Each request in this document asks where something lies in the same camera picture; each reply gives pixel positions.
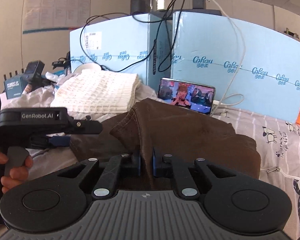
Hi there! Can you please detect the wall information poster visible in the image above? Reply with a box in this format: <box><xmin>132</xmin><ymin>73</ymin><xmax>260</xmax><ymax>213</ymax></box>
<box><xmin>21</xmin><ymin>0</ymin><xmax>91</xmax><ymax>34</ymax></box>

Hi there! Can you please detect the dark blue product box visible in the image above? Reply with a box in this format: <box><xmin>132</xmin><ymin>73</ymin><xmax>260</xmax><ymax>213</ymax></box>
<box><xmin>4</xmin><ymin>74</ymin><xmax>28</xmax><ymax>99</ymax></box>

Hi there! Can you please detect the black cable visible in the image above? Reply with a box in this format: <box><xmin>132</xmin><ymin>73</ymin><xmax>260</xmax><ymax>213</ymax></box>
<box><xmin>79</xmin><ymin>0</ymin><xmax>203</xmax><ymax>73</ymax></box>

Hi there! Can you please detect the white charging cable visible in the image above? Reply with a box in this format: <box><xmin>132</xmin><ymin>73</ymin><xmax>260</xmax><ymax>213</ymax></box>
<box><xmin>165</xmin><ymin>0</ymin><xmax>247</xmax><ymax>113</ymax></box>

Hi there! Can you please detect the black camera device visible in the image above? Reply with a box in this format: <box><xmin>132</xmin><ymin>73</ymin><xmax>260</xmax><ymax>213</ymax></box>
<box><xmin>23</xmin><ymin>60</ymin><xmax>51</xmax><ymax>94</ymax></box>

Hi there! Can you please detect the person's left hand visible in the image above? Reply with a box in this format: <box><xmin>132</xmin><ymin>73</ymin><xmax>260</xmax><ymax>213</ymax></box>
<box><xmin>0</xmin><ymin>142</ymin><xmax>33</xmax><ymax>195</ymax></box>

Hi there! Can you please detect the smartphone showing video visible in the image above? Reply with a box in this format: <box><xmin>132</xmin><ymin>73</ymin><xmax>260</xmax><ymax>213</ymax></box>
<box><xmin>158</xmin><ymin>78</ymin><xmax>216</xmax><ymax>115</ymax></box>

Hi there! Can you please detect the brown leather jacket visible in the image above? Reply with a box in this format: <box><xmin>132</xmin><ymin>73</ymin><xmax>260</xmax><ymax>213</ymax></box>
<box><xmin>70</xmin><ymin>99</ymin><xmax>261</xmax><ymax>190</ymax></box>

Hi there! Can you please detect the white waffle blanket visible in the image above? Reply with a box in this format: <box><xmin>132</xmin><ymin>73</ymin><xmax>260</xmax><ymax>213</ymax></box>
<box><xmin>50</xmin><ymin>69</ymin><xmax>141</xmax><ymax>114</ymax></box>

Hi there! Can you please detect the light blue foam board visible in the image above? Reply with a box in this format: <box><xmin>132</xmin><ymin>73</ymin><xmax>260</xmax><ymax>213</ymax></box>
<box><xmin>70</xmin><ymin>14</ymin><xmax>172</xmax><ymax>89</ymax></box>
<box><xmin>171</xmin><ymin>12</ymin><xmax>300</xmax><ymax>122</ymax></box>

